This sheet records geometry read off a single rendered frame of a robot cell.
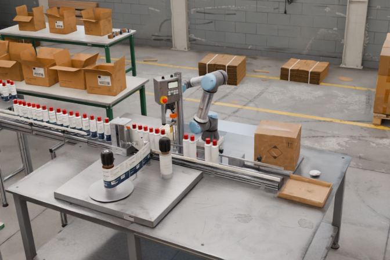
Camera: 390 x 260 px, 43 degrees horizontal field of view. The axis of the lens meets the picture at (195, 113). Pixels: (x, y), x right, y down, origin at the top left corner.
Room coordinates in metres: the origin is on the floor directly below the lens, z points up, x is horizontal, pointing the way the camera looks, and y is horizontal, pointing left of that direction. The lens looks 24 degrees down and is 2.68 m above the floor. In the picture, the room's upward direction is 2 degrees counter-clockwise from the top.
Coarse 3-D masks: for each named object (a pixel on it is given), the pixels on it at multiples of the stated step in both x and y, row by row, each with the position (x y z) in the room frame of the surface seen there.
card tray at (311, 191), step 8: (296, 176) 3.03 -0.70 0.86; (288, 184) 2.97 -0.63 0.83; (296, 184) 2.97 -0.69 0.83; (304, 184) 2.96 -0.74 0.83; (312, 184) 2.96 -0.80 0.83; (320, 184) 2.94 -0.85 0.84; (328, 184) 2.92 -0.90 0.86; (280, 192) 2.82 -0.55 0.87; (288, 192) 2.87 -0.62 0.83; (296, 192) 2.86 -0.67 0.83; (304, 192) 2.86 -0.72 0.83; (312, 192) 2.86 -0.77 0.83; (320, 192) 2.85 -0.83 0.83; (328, 192) 2.82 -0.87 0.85; (296, 200) 2.76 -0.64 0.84; (304, 200) 2.74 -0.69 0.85; (312, 200) 2.71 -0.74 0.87; (320, 200) 2.76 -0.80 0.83
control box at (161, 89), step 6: (156, 78) 3.45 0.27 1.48; (168, 78) 3.44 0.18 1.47; (174, 78) 3.45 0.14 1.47; (156, 84) 3.42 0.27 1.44; (162, 84) 3.40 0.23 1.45; (156, 90) 3.43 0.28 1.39; (162, 90) 3.40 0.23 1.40; (168, 90) 3.42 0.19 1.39; (156, 96) 3.44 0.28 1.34; (162, 96) 3.40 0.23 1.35; (168, 96) 3.42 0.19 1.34; (174, 96) 3.44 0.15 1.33; (156, 102) 3.45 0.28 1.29; (162, 102) 3.40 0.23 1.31; (168, 102) 3.42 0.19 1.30
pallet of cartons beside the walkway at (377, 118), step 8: (384, 48) 5.94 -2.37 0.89; (384, 56) 5.65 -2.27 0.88; (384, 64) 5.65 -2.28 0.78; (384, 72) 5.64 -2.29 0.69; (384, 80) 5.64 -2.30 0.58; (376, 88) 5.68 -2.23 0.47; (384, 88) 5.63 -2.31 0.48; (376, 96) 5.67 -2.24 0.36; (384, 96) 5.63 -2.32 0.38; (376, 104) 5.67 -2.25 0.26; (384, 104) 5.62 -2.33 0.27; (376, 112) 5.66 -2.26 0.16; (384, 112) 5.62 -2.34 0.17; (376, 120) 5.61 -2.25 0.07
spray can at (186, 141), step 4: (184, 136) 3.29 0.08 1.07; (188, 136) 3.30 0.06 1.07; (184, 140) 3.29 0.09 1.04; (188, 140) 3.28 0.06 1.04; (184, 144) 3.28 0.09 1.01; (188, 144) 3.28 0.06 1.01; (184, 148) 3.28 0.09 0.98; (188, 148) 3.28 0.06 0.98; (184, 152) 3.29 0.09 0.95; (188, 152) 3.28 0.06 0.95; (184, 156) 3.29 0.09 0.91; (188, 156) 3.28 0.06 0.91
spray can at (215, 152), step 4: (212, 140) 3.19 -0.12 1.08; (216, 140) 3.18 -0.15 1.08; (212, 144) 3.18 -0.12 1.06; (216, 144) 3.18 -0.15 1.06; (212, 148) 3.17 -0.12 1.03; (216, 148) 3.16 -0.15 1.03; (212, 152) 3.17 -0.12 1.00; (216, 152) 3.16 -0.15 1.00; (212, 156) 3.17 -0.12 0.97; (216, 156) 3.16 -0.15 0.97; (212, 160) 3.17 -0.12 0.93; (216, 160) 3.16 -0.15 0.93
